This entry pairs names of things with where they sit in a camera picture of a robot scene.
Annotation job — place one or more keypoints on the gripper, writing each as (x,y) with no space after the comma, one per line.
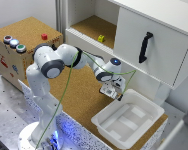
(110,88)

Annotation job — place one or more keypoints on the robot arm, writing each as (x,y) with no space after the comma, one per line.
(44,100)

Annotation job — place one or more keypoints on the white plastic box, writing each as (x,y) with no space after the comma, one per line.
(127,121)

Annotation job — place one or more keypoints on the wooden drawer box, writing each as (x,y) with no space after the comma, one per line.
(27,30)

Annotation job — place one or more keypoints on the red button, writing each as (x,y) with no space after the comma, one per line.
(8,38)

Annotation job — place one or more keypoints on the pink block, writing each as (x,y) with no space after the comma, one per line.
(44,36)

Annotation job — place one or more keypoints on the yellow block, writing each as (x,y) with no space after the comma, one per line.
(101,38)

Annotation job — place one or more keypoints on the green button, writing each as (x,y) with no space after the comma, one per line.
(20,48)

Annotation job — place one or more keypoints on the blue button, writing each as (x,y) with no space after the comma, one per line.
(14,43)

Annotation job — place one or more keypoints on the white cabinet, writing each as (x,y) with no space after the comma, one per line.
(167,10)

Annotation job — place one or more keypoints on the white sliding door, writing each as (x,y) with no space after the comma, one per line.
(127,36)

